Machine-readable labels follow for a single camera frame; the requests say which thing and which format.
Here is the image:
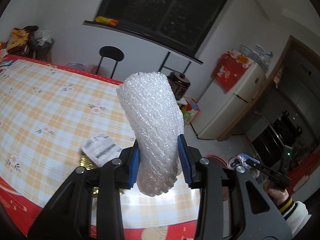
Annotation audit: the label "brown plastic trash bin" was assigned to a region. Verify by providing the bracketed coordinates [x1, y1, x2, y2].
[206, 154, 231, 202]

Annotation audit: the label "grey shipping bag with barcode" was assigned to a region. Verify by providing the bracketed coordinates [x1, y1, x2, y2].
[81, 133, 123, 167]

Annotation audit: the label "blue crushed can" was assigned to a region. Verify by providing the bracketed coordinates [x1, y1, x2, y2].
[227, 153, 260, 170]

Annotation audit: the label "gold foil wrapper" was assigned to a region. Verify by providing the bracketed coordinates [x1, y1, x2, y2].
[79, 155, 124, 196]

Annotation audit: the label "white foam net sleeve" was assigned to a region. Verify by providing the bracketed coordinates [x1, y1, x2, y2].
[117, 72, 184, 197]

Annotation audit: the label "right hand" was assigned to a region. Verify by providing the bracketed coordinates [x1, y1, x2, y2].
[249, 168, 292, 205]

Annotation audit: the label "black built-in oven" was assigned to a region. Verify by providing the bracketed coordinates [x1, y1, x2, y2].
[252, 110, 302, 164]

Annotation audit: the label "colourful shopping bag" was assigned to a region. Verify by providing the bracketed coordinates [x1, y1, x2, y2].
[178, 97, 200, 126]

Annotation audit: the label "right sleeve white striped cuff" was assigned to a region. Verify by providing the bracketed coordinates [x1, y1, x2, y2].
[277, 195, 312, 237]

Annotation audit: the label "white refrigerator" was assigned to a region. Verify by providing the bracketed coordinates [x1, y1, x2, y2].
[191, 63, 266, 140]

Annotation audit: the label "brown pressure cooker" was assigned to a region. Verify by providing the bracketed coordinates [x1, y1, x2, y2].
[167, 72, 190, 101]

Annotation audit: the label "black rack with white shelf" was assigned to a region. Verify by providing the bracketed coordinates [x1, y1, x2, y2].
[158, 51, 191, 75]

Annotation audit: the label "red cloth on refrigerator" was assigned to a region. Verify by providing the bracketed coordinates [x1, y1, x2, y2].
[211, 50, 255, 92]

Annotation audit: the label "yellow plaid tablecloth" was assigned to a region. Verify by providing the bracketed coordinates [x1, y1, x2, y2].
[0, 54, 201, 230]

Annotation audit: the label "black round-back chair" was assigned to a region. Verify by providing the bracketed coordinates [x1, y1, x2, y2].
[95, 45, 125, 79]

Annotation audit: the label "clear plastic container with lid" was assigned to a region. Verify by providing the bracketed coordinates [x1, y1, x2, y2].
[66, 63, 86, 72]

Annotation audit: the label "containers on top of refrigerator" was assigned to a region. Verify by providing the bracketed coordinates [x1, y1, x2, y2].
[239, 44, 273, 67]

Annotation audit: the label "dark window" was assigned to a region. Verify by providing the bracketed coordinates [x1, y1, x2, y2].
[90, 0, 228, 61]

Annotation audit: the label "black stool with plastic bag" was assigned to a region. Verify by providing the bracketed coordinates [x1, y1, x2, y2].
[31, 29, 55, 63]

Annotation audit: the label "yellow snack bag on sill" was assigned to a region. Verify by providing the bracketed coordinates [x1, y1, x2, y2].
[94, 16, 119, 26]

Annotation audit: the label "yellow snack bags pile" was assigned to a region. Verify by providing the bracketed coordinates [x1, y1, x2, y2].
[6, 28, 30, 56]

